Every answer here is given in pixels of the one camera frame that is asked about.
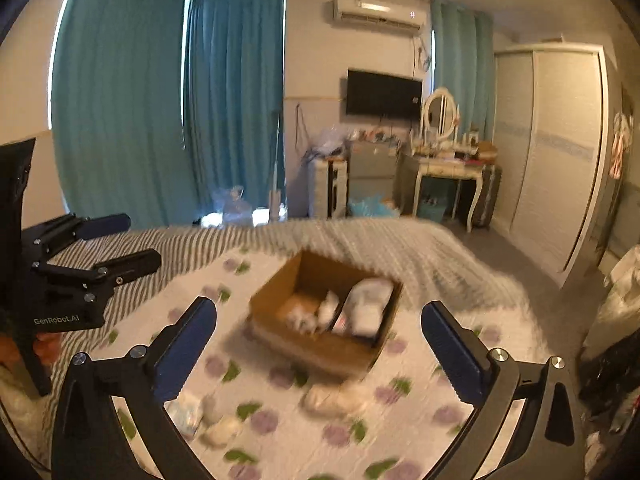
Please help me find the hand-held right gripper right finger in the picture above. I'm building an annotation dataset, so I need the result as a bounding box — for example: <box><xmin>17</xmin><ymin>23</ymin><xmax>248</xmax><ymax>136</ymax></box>
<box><xmin>421</xmin><ymin>301</ymin><xmax>587</xmax><ymax>480</ymax></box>

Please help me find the teal storage basket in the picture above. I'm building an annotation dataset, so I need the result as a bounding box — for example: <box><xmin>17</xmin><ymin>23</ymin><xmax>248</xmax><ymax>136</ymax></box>
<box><xmin>420</xmin><ymin>197</ymin><xmax>449</xmax><ymax>224</ymax></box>

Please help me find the clear plastic bag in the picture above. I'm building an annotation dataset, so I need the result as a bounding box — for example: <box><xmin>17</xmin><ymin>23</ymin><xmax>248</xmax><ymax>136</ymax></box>
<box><xmin>210</xmin><ymin>186</ymin><xmax>252</xmax><ymax>226</ymax></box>
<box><xmin>310</xmin><ymin>127</ymin><xmax>351</xmax><ymax>162</ymax></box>

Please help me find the brown cardboard box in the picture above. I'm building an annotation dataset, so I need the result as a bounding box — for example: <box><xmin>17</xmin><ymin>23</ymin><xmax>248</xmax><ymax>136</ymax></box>
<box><xmin>248</xmin><ymin>250</ymin><xmax>404</xmax><ymax>380</ymax></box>

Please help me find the white plastic bag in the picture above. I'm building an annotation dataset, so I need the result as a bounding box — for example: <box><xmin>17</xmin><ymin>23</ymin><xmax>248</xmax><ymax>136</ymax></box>
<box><xmin>594</xmin><ymin>247</ymin><xmax>640</xmax><ymax>343</ymax></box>

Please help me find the blue plastic bag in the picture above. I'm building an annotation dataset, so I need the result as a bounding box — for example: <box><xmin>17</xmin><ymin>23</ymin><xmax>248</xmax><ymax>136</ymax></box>
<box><xmin>347</xmin><ymin>195</ymin><xmax>401</xmax><ymax>219</ymax></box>

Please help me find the person's left hand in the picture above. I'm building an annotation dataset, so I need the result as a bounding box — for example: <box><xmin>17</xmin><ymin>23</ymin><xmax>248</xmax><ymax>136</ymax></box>
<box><xmin>36</xmin><ymin>334</ymin><xmax>59</xmax><ymax>367</ymax></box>

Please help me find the large white soft pack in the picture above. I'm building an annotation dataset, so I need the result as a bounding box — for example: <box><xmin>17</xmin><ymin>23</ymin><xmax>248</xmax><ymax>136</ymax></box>
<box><xmin>339</xmin><ymin>279</ymin><xmax>394</xmax><ymax>337</ymax></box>

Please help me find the white soft bundle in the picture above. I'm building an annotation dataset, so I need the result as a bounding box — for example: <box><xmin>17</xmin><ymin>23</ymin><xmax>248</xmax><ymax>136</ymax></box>
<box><xmin>303</xmin><ymin>381</ymin><xmax>372</xmax><ymax>417</ymax></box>

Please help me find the dark suitcase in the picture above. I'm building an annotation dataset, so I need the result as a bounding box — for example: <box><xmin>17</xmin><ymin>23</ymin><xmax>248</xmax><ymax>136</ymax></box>
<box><xmin>470</xmin><ymin>162</ymin><xmax>503</xmax><ymax>229</ymax></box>

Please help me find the orange and white plush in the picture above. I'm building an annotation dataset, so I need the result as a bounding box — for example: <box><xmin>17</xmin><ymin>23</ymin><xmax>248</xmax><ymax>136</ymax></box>
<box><xmin>276</xmin><ymin>295</ymin><xmax>321</xmax><ymax>335</ymax></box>

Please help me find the small white plush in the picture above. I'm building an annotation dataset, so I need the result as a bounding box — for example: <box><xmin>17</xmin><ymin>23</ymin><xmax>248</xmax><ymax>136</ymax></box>
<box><xmin>317</xmin><ymin>290</ymin><xmax>342</xmax><ymax>332</ymax></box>

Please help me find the white air conditioner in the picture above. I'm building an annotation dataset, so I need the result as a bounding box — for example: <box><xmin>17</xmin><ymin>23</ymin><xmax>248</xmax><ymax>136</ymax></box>
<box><xmin>331</xmin><ymin>0</ymin><xmax>430</xmax><ymax>36</ymax></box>

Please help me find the black wall television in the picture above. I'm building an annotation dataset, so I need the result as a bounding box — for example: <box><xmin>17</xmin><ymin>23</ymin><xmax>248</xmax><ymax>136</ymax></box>
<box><xmin>346</xmin><ymin>69</ymin><xmax>424</xmax><ymax>117</ymax></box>

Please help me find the white drawer unit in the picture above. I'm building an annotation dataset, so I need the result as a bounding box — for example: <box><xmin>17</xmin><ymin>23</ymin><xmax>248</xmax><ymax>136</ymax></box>
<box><xmin>307</xmin><ymin>157</ymin><xmax>351</xmax><ymax>219</ymax></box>

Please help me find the white oval vanity mirror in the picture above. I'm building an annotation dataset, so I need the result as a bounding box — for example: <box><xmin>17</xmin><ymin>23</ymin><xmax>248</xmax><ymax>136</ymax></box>
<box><xmin>421</xmin><ymin>87</ymin><xmax>460</xmax><ymax>142</ymax></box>

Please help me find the white mop pole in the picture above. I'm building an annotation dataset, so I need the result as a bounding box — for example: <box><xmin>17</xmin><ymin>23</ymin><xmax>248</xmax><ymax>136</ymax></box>
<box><xmin>269</xmin><ymin>110</ymin><xmax>289</xmax><ymax>222</ymax></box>

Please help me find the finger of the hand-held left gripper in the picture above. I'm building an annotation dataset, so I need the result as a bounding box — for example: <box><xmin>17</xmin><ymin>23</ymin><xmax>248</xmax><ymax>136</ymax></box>
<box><xmin>34</xmin><ymin>248</ymin><xmax>163</xmax><ymax>303</ymax></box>
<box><xmin>22</xmin><ymin>213</ymin><xmax>132</xmax><ymax>262</ymax></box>

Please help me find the floral white blanket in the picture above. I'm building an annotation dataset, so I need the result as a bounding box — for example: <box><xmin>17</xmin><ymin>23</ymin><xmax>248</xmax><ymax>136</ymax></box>
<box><xmin>0</xmin><ymin>249</ymin><xmax>501</xmax><ymax>480</ymax></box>

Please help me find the dark clutter pile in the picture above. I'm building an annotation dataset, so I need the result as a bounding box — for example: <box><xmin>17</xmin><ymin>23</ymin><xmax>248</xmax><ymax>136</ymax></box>
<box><xmin>577</xmin><ymin>340</ymin><xmax>640</xmax><ymax>423</ymax></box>

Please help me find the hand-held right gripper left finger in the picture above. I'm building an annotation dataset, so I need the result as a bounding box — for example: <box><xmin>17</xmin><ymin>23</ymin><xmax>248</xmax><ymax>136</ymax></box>
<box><xmin>50</xmin><ymin>296</ymin><xmax>218</xmax><ymax>480</ymax></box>

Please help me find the white sliding door wardrobe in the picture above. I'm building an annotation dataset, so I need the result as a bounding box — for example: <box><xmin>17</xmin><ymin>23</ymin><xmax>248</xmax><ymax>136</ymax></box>
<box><xmin>492</xmin><ymin>42</ymin><xmax>612</xmax><ymax>277</ymax></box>

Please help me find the grey striped bed cover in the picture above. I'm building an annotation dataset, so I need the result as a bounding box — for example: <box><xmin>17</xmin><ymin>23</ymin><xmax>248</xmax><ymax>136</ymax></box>
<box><xmin>30</xmin><ymin>217</ymin><xmax>553</xmax><ymax>366</ymax></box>

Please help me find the small white soft roll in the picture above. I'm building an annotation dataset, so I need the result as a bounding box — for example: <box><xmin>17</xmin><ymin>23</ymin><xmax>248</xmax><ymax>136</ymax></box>
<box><xmin>202</xmin><ymin>415</ymin><xmax>244</xmax><ymax>447</ymax></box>

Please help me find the white dressing table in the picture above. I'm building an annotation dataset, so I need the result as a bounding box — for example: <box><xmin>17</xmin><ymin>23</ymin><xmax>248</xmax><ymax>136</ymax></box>
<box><xmin>400</xmin><ymin>137</ymin><xmax>494</xmax><ymax>234</ymax></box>

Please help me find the wide teal curtain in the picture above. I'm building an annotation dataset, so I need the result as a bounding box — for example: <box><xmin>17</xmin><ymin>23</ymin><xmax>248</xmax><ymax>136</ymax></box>
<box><xmin>51</xmin><ymin>0</ymin><xmax>201</xmax><ymax>231</ymax></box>

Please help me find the narrow teal curtain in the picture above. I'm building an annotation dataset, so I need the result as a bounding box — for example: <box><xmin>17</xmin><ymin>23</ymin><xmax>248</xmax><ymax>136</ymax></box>
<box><xmin>430</xmin><ymin>0</ymin><xmax>497</xmax><ymax>143</ymax></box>

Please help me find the hanging pink white cloth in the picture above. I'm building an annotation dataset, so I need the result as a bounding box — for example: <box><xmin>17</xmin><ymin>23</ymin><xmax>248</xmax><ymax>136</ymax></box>
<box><xmin>607</xmin><ymin>110</ymin><xmax>634</xmax><ymax>179</ymax></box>

